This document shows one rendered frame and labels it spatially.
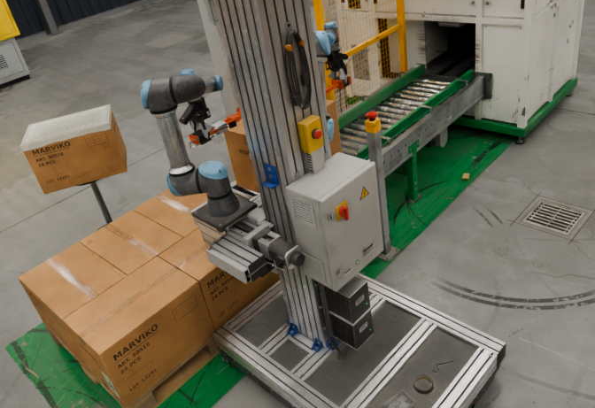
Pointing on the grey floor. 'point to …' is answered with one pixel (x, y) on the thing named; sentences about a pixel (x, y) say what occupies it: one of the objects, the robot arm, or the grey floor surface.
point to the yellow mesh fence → (365, 38)
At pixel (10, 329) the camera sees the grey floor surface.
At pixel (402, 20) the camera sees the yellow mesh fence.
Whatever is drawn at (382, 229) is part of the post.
